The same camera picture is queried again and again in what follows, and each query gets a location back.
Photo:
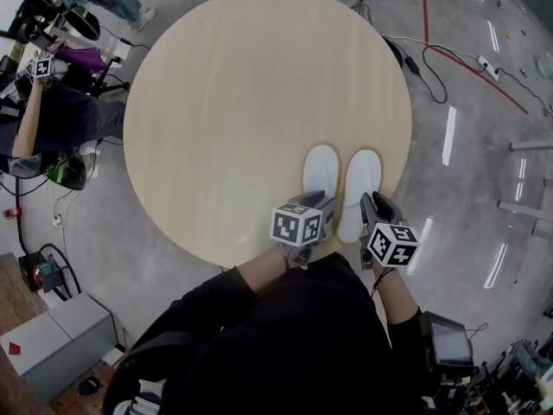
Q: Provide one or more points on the red and green device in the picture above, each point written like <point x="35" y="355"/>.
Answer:
<point x="46" y="272"/>

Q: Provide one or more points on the round beige wooden table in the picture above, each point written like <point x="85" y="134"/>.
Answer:
<point x="259" y="102"/>

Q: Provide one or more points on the black shoulder bag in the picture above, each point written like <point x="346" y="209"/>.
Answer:
<point x="138" y="370"/>

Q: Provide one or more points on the person's right forearm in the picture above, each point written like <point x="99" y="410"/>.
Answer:
<point x="397" y="301"/>

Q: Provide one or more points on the person's black clothing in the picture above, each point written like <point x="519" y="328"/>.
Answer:
<point x="294" y="344"/>

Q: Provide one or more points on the purple cloth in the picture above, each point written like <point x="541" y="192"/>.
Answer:
<point x="82" y="59"/>

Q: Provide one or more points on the white table frame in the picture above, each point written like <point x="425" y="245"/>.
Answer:
<point x="525" y="208"/>

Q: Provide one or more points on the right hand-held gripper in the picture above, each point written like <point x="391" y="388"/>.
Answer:
<point x="393" y="247"/>

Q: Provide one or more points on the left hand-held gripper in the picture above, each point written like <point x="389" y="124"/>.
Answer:
<point x="296" y="227"/>

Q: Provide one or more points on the white slipper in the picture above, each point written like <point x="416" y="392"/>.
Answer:
<point x="360" y="180"/>
<point x="319" y="167"/>

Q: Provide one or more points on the person's left forearm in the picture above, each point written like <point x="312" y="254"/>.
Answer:
<point x="263" y="270"/>

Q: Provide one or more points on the black power adapter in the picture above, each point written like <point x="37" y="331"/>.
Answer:
<point x="411" y="64"/>

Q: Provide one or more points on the white power strip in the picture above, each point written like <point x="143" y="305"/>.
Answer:
<point x="489" y="66"/>

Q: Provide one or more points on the white metal cabinet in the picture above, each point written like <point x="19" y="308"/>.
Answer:
<point x="56" y="344"/>

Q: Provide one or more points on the black tablet device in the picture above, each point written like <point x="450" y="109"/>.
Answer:
<point x="449" y="344"/>

